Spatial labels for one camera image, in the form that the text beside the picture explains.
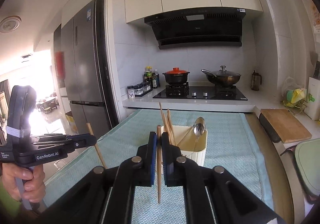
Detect steel spoon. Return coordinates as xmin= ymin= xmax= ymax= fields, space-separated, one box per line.
xmin=193 ymin=117 xmax=206 ymax=142
xmin=194 ymin=124 xmax=203 ymax=150

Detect person's left hand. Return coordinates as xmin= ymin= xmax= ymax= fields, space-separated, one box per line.
xmin=1 ymin=163 xmax=46 ymax=203

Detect cardboard box on floor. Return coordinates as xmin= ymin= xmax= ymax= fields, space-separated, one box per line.
xmin=65 ymin=111 xmax=78 ymax=134

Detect cream ribbed utensil holder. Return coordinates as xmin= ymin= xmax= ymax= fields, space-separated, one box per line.
xmin=173 ymin=125 xmax=208 ymax=166

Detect grey double door refrigerator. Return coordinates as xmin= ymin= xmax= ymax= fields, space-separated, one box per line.
xmin=61 ymin=0 xmax=111 ymax=138

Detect white labelled spice jar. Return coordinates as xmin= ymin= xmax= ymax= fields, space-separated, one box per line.
xmin=127 ymin=86 xmax=135 ymax=99

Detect spice jar rack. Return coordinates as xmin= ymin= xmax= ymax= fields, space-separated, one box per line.
xmin=133 ymin=82 xmax=152 ymax=97

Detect red hanging item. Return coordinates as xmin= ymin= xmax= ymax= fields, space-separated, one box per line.
xmin=54 ymin=51 xmax=65 ymax=80

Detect black gas cooktop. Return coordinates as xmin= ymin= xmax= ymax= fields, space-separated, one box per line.
xmin=153 ymin=84 xmax=248 ymax=101

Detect sauce bottles group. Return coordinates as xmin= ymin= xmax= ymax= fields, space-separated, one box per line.
xmin=144 ymin=66 xmax=161 ymax=89

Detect black clay pot red lid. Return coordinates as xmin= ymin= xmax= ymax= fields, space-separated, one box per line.
xmin=163 ymin=67 xmax=190 ymax=85

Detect black griddle pan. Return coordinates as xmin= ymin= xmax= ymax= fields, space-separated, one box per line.
xmin=259 ymin=113 xmax=281 ymax=143

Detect dark wok with glass lid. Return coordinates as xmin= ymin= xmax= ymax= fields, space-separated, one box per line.
xmin=201 ymin=65 xmax=241 ymax=87

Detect wooden cutting board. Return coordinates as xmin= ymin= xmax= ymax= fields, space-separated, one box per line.
xmin=260 ymin=109 xmax=312 ymax=143

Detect dark glass french press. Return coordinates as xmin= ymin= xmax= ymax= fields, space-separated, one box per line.
xmin=251 ymin=71 xmax=262 ymax=91

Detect green cutting board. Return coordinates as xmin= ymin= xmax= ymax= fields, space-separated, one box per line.
xmin=295 ymin=138 xmax=319 ymax=197

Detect plastic bag with produce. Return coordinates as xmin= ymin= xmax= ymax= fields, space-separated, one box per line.
xmin=281 ymin=77 xmax=307 ymax=116

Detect black range hood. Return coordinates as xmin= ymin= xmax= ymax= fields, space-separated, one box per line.
xmin=144 ymin=7 xmax=246 ymax=50

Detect white knife block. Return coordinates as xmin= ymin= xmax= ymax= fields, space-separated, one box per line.
xmin=305 ymin=77 xmax=320 ymax=121

